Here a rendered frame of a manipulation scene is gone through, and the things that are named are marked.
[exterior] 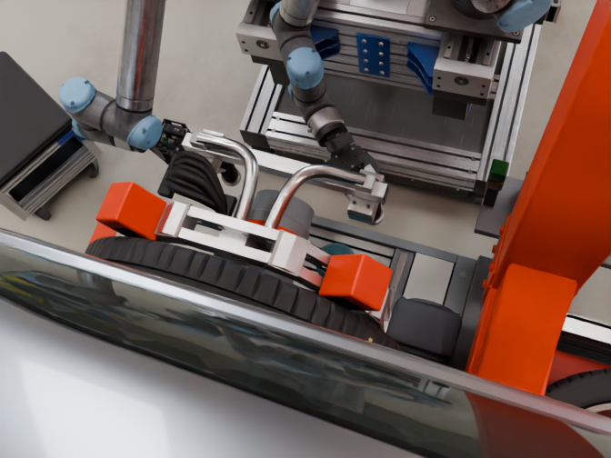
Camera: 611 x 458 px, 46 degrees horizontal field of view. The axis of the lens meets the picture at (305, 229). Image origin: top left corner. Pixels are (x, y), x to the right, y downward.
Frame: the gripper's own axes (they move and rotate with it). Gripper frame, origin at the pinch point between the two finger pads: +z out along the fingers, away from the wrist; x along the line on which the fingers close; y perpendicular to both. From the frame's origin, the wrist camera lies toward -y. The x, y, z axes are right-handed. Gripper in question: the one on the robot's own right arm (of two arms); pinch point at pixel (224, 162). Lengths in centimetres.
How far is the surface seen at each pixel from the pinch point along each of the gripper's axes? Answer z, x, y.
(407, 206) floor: 33, 34, -83
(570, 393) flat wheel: 86, -20, -33
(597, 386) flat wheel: 92, -17, -33
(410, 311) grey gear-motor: 46, -10, -42
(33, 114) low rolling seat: -85, 18, -49
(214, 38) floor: -56, 80, -83
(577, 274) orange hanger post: 76, -6, 7
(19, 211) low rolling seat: -87, -9, -68
